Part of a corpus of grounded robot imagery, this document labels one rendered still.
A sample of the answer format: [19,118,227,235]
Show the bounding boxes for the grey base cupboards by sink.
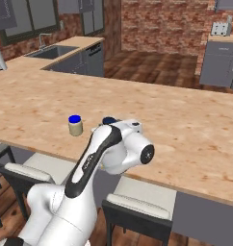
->
[43,51,89,77]

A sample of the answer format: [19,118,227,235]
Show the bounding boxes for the grey base cupboards by toaster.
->
[198,40,233,91]

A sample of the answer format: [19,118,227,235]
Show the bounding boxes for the silver tap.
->
[38,33,54,51]

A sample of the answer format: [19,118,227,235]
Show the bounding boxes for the grey dishwasher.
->
[86,42,105,78]

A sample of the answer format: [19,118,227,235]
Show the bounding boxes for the black chair with white cushion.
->
[101,175,178,246]
[0,141,17,229]
[0,152,78,223]

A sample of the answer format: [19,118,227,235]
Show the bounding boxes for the dark blue lidded jar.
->
[101,116,118,126]

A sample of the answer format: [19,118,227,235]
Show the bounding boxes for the grey wall cupboard over toaster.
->
[214,0,233,12]

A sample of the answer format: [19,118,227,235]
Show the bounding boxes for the silver toaster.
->
[210,14,233,37]

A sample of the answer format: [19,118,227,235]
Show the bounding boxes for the grey wall cupboard over dishwasher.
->
[57,0,105,15]

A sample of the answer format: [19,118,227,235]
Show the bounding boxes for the grey steel sink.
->
[24,44,80,61]

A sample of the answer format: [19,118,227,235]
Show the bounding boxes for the mayonnaise jar with blue lid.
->
[67,114,84,137]

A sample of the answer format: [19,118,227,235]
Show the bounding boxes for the narrow dark framed window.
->
[79,0,105,37]

